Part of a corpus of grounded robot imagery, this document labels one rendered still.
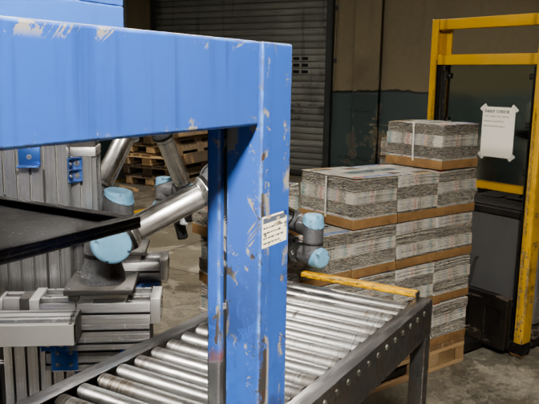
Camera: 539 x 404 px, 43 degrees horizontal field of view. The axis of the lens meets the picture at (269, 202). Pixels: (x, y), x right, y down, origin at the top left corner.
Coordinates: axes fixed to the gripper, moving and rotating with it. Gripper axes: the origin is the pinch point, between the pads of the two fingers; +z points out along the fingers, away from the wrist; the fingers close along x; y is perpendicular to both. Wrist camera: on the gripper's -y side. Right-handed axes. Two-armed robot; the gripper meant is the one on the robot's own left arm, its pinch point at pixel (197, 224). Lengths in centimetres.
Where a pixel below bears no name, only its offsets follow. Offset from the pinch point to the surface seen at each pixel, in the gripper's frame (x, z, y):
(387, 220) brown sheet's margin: 76, 45, 0
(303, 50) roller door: 536, -526, 104
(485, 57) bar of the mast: 168, 30, 78
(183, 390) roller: -87, 125, -6
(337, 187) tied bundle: 55, 32, 16
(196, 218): -7.1, 10.0, 5.1
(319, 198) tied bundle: 55, 20, 9
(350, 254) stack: 53, 43, -13
